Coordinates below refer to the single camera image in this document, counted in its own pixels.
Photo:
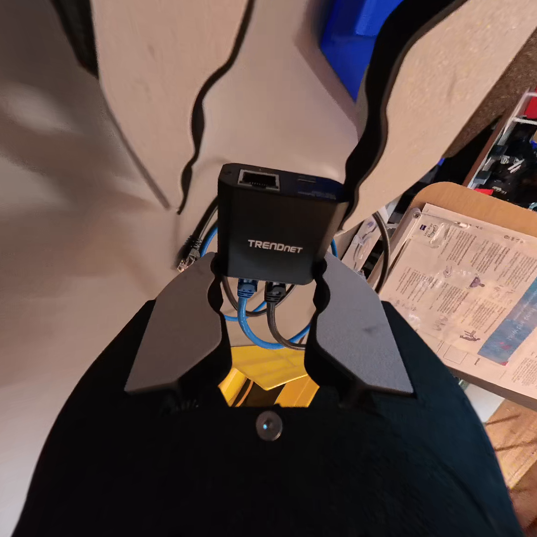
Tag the yellow plastic bin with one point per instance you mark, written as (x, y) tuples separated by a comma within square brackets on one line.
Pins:
[(268, 373)]

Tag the white stand base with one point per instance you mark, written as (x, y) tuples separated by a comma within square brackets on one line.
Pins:
[(360, 247)]

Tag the white desk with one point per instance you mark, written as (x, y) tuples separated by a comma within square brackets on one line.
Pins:
[(63, 251)]

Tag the blue plastic bin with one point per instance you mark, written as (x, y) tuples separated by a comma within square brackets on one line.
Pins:
[(348, 42)]

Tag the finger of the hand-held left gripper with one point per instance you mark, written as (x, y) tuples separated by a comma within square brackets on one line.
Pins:
[(147, 84), (440, 84)]

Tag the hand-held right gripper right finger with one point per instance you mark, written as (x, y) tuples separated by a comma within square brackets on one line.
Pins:
[(360, 331)]

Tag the black network adapter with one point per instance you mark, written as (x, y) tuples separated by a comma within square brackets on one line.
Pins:
[(272, 222)]

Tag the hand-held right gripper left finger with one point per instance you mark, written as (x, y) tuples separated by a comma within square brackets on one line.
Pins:
[(180, 327)]

